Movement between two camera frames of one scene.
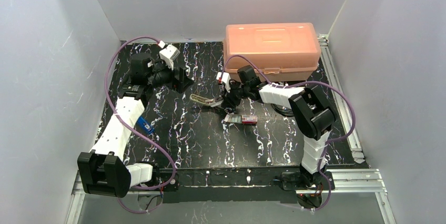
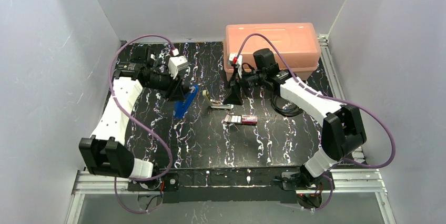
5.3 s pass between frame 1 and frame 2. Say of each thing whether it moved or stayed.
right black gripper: moved
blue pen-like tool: moved
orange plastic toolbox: stayed
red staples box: stayed
